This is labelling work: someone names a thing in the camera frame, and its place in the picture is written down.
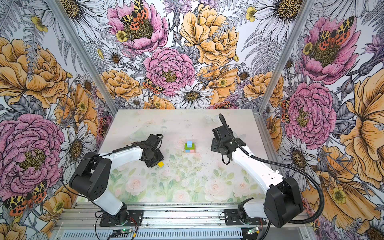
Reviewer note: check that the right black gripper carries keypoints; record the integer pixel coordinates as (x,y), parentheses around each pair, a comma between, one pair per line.
(214,146)

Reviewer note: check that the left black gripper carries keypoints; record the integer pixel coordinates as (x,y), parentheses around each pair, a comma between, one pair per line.
(159,158)

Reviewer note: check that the green wood block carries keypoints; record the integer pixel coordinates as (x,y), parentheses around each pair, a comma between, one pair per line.
(192,148)

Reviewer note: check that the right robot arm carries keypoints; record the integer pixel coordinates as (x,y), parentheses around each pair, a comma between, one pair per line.
(282,196)

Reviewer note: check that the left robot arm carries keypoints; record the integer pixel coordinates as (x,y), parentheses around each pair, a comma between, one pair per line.
(91,176)

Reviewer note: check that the vented metal grille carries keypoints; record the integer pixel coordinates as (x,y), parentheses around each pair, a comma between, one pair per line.
(156,234)

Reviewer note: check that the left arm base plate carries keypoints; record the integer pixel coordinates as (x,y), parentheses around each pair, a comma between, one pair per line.
(131,218)

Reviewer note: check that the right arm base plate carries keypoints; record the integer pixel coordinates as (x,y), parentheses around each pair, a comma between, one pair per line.
(234,217)

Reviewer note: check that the aluminium rail frame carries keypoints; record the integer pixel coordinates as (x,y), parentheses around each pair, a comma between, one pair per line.
(156,215)

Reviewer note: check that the right corner aluminium post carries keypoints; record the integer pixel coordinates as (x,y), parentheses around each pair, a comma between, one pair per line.
(300,22)

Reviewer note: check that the corner aluminium post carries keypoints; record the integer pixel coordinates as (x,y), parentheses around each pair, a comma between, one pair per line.
(300,22)
(69,30)

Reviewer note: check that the left corner aluminium post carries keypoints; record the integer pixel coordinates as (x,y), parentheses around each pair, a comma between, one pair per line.
(69,30)

